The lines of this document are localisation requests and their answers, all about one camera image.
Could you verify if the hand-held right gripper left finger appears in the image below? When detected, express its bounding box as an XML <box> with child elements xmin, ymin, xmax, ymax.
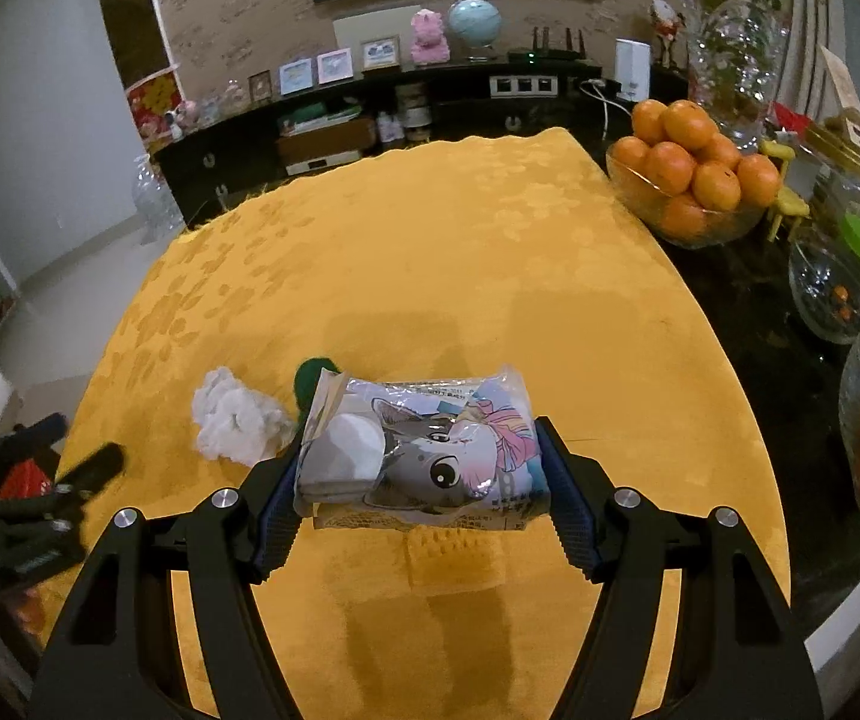
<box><xmin>28</xmin><ymin>439</ymin><xmax>311</xmax><ymax>720</ymax></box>

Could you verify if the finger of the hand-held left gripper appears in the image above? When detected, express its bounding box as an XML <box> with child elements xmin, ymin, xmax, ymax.
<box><xmin>58</xmin><ymin>443</ymin><xmax>127</xmax><ymax>501</ymax></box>
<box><xmin>0</xmin><ymin>411</ymin><xmax>69</xmax><ymax>467</ymax></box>

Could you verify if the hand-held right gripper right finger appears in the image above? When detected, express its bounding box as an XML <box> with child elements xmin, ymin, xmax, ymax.
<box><xmin>533</xmin><ymin>415</ymin><xmax>825</xmax><ymax>720</ymax></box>

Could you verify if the cartoon printed plastic packet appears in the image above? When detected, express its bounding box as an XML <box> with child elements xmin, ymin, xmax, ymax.
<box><xmin>293</xmin><ymin>364</ymin><xmax>555</xmax><ymax>533</ymax></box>

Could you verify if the crumpled white tissue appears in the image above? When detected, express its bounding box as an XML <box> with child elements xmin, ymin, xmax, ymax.
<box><xmin>191</xmin><ymin>367</ymin><xmax>297</xmax><ymax>466</ymax></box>

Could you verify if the dark green crumpled wrapper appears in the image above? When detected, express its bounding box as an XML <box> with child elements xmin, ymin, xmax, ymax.
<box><xmin>293</xmin><ymin>358</ymin><xmax>347</xmax><ymax>425</ymax></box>

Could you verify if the clear plastic bottle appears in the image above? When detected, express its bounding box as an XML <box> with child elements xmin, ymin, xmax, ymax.
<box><xmin>131</xmin><ymin>154</ymin><xmax>187</xmax><ymax>241</ymax></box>

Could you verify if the yellow tablecloth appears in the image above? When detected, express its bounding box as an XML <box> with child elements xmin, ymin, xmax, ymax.
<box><xmin>55</xmin><ymin>127</ymin><xmax>791</xmax><ymax>720</ymax></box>

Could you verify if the glass fruit bowl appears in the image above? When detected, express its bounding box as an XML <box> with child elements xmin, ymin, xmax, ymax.
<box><xmin>606</xmin><ymin>146</ymin><xmax>768</xmax><ymax>250</ymax></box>

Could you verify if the black television cabinet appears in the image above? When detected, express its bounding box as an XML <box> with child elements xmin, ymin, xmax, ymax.
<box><xmin>154</xmin><ymin>56</ymin><xmax>690</xmax><ymax>230</ymax></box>

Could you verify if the small glass bowl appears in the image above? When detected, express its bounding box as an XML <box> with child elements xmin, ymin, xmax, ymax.
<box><xmin>788</xmin><ymin>229</ymin><xmax>860</xmax><ymax>346</ymax></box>

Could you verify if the red and yellow printed box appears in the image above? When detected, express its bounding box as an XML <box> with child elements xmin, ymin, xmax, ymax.
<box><xmin>124</xmin><ymin>67</ymin><xmax>182</xmax><ymax>143</ymax></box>

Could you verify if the bowl of oranges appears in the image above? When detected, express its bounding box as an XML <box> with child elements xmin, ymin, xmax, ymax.
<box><xmin>613</xmin><ymin>97</ymin><xmax>783</xmax><ymax>241</ymax></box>

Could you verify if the brown cardboard box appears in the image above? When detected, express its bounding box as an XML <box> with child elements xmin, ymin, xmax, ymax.
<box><xmin>277</xmin><ymin>118</ymin><xmax>378</xmax><ymax>160</ymax></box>

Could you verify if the jar in cabinet shelf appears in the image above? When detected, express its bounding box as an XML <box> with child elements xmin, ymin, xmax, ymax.
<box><xmin>395</xmin><ymin>82</ymin><xmax>432</xmax><ymax>142</ymax></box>

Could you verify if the white socket strip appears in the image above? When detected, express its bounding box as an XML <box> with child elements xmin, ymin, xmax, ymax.
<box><xmin>490</xmin><ymin>75</ymin><xmax>558</xmax><ymax>97</ymax></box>

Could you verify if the white upright device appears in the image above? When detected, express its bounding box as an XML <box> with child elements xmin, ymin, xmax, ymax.
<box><xmin>615</xmin><ymin>39</ymin><xmax>652</xmax><ymax>102</ymax></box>

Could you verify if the black router with antennas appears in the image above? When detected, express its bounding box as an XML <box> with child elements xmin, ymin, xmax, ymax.
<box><xmin>507</xmin><ymin>26</ymin><xmax>588</xmax><ymax>62</ymax></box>

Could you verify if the glass vase with flowers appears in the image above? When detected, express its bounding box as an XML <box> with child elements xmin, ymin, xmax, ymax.
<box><xmin>670</xmin><ymin>0</ymin><xmax>825</xmax><ymax>152</ymax></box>

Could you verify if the pink plush toy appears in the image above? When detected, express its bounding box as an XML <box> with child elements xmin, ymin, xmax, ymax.
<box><xmin>409</xmin><ymin>7</ymin><xmax>452</xmax><ymax>65</ymax></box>

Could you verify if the pale blue globe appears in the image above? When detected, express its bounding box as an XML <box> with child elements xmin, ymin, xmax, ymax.
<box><xmin>448</xmin><ymin>0</ymin><xmax>504</xmax><ymax>61</ymax></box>

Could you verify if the red and white figurine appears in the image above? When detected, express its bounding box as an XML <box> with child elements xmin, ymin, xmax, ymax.
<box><xmin>649</xmin><ymin>0</ymin><xmax>690</xmax><ymax>68</ymax></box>

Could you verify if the white cable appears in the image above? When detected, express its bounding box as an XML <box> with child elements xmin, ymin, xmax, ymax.
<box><xmin>578</xmin><ymin>76</ymin><xmax>626</xmax><ymax>140</ymax></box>

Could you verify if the pale blue picture frame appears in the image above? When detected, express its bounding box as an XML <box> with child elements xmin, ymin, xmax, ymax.
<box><xmin>280</xmin><ymin>58</ymin><xmax>316</xmax><ymax>96</ymax></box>

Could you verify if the white picture frame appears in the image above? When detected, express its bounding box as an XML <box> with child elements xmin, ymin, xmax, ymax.
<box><xmin>317</xmin><ymin>49</ymin><xmax>354</xmax><ymax>85</ymax></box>

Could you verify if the wooden picture frame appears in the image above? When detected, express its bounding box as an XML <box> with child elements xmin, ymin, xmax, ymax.
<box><xmin>361</xmin><ymin>35</ymin><xmax>402</xmax><ymax>72</ymax></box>

